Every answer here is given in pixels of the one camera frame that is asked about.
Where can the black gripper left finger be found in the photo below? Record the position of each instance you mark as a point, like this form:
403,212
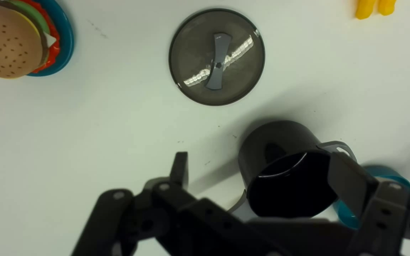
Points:
134,222

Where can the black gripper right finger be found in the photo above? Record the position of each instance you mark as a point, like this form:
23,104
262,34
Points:
385,218

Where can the grey pot lid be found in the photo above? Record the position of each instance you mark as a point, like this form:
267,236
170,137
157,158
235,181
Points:
217,57

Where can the black toy pot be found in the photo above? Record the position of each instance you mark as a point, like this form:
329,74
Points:
285,190

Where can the empty teal toy plate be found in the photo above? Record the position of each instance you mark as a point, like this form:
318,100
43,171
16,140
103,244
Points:
390,174

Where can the teal plate under hamburger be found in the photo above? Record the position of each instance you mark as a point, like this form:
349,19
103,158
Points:
66,37

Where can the red toy fries box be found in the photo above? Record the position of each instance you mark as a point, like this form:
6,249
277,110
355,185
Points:
375,7

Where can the toy hamburger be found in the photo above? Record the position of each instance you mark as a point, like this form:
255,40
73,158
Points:
6,43

